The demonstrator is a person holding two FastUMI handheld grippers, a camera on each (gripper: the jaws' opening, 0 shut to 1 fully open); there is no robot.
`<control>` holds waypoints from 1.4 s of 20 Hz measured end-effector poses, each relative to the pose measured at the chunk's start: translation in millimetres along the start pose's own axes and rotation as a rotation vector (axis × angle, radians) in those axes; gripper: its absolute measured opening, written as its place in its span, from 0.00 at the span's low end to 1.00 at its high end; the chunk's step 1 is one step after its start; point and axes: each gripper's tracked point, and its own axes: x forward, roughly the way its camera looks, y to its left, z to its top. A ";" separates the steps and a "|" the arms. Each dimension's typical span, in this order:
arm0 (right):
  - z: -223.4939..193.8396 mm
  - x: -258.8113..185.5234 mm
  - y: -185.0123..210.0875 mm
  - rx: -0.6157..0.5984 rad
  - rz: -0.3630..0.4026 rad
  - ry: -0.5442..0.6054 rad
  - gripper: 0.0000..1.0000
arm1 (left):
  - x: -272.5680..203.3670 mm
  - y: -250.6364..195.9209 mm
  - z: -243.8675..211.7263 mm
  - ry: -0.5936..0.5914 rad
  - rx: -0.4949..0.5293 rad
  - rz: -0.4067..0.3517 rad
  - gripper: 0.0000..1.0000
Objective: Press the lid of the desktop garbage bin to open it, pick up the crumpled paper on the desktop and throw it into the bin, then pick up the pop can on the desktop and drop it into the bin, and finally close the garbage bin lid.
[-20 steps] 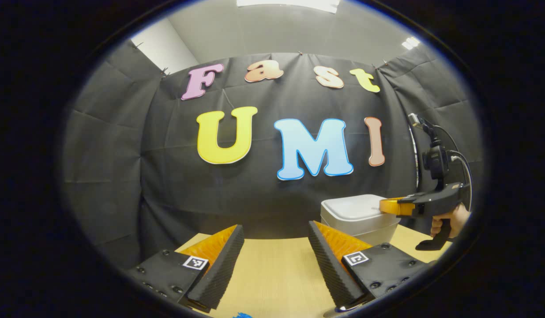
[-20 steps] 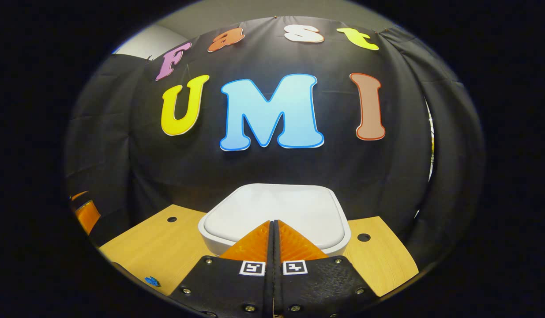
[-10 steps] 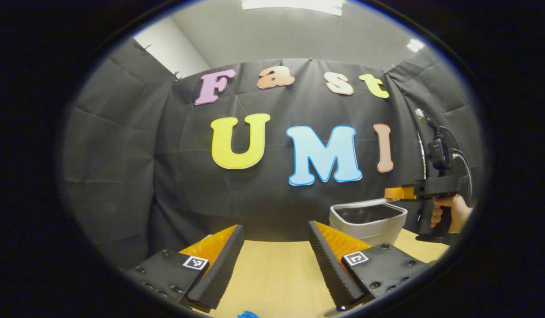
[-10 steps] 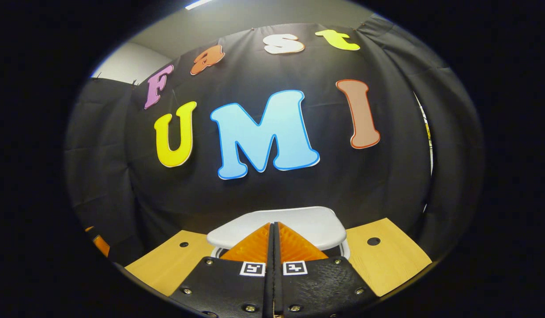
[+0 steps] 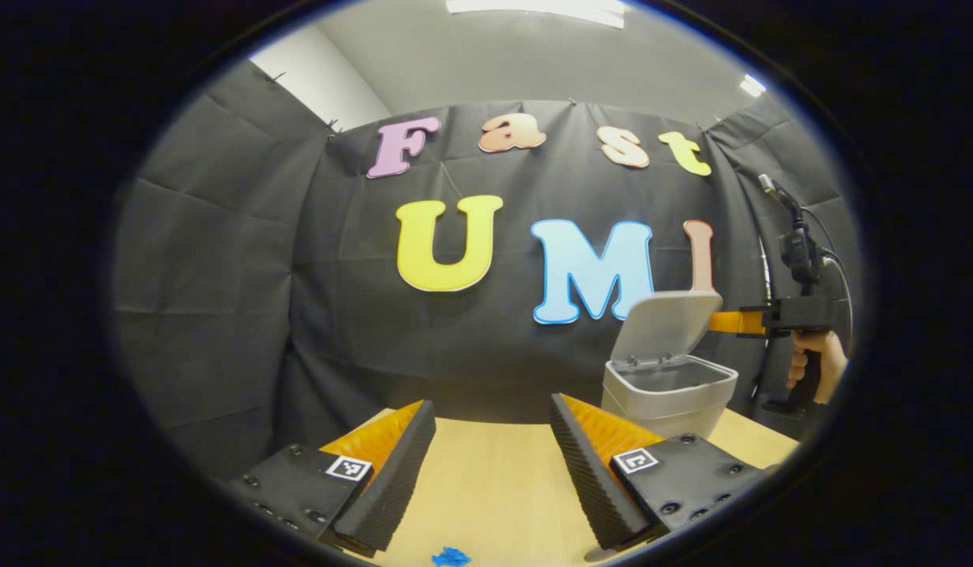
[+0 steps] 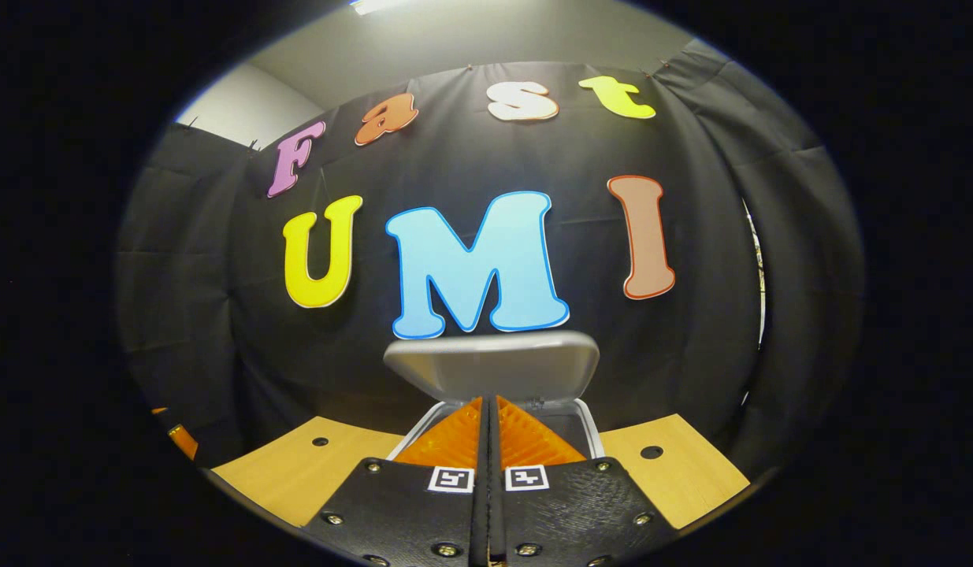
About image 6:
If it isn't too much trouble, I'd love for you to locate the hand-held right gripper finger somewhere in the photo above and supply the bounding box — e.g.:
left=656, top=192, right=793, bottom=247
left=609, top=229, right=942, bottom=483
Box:
left=301, top=396, right=484, bottom=567
left=494, top=396, right=680, bottom=566

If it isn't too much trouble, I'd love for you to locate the white desktop garbage bin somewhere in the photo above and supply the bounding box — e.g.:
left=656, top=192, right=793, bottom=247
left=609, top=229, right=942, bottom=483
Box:
left=382, top=331, right=607, bottom=461

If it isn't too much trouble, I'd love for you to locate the wooden desktop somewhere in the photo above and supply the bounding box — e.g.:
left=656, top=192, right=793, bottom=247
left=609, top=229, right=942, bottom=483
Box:
left=210, top=413, right=751, bottom=530

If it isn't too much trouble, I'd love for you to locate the black backdrop cloth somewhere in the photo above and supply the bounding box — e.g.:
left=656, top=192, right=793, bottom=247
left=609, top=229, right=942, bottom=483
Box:
left=116, top=39, right=865, bottom=481

